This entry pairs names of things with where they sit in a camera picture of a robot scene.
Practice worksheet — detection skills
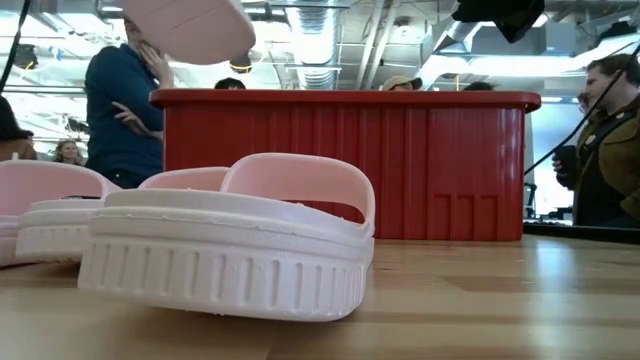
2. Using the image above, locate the pink foam slide sandal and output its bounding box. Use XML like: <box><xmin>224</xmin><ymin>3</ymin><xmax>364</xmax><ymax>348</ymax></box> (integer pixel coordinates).
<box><xmin>0</xmin><ymin>159</ymin><xmax>125</xmax><ymax>268</ymax></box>
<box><xmin>119</xmin><ymin>0</ymin><xmax>257</xmax><ymax>66</ymax></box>
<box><xmin>13</xmin><ymin>166</ymin><xmax>231</xmax><ymax>265</ymax></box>
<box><xmin>77</xmin><ymin>152</ymin><xmax>377</xmax><ymax>324</ymax></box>

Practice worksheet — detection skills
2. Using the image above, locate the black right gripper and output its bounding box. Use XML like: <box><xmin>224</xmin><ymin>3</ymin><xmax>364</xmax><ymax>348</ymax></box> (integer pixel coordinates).
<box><xmin>452</xmin><ymin>0</ymin><xmax>546</xmax><ymax>45</ymax></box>

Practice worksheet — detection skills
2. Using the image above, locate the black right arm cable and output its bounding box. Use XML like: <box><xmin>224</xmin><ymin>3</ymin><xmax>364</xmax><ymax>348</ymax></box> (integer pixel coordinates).
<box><xmin>522</xmin><ymin>43</ymin><xmax>640</xmax><ymax>177</ymax></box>

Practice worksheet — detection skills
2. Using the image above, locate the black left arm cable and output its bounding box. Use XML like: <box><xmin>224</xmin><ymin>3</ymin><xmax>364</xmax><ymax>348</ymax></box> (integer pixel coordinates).
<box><xmin>0</xmin><ymin>0</ymin><xmax>32</xmax><ymax>95</ymax></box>

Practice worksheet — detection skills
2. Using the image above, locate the black ceiling lamp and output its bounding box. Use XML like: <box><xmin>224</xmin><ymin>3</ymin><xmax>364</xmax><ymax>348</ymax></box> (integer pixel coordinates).
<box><xmin>229</xmin><ymin>53</ymin><xmax>254</xmax><ymax>75</ymax></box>
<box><xmin>13</xmin><ymin>43</ymin><xmax>39</xmax><ymax>70</ymax></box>

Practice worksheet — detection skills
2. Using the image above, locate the grey ceiling duct box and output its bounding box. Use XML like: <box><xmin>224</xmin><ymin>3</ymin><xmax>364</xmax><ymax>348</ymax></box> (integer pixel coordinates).
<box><xmin>469</xmin><ymin>24</ymin><xmax>576</xmax><ymax>56</ymax></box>

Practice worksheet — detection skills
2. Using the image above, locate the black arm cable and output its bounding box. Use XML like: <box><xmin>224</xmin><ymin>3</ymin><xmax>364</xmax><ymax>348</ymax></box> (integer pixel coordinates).
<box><xmin>522</xmin><ymin>43</ymin><xmax>640</xmax><ymax>177</ymax></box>
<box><xmin>0</xmin><ymin>0</ymin><xmax>32</xmax><ymax>95</ymax></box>

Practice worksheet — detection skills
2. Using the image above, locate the red plastic bin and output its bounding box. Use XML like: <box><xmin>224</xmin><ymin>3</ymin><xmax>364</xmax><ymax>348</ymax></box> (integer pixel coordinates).
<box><xmin>148</xmin><ymin>88</ymin><xmax>543</xmax><ymax>243</ymax></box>

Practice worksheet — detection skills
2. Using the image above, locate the black handheld object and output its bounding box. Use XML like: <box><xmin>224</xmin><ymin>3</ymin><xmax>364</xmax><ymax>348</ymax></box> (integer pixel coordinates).
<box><xmin>553</xmin><ymin>144</ymin><xmax>580</xmax><ymax>190</ymax></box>

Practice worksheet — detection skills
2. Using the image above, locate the silver spiral duct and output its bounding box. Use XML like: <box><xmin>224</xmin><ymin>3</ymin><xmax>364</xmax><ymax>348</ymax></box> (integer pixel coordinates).
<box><xmin>287</xmin><ymin>0</ymin><xmax>346</xmax><ymax>91</ymax></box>
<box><xmin>404</xmin><ymin>0</ymin><xmax>501</xmax><ymax>94</ymax></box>

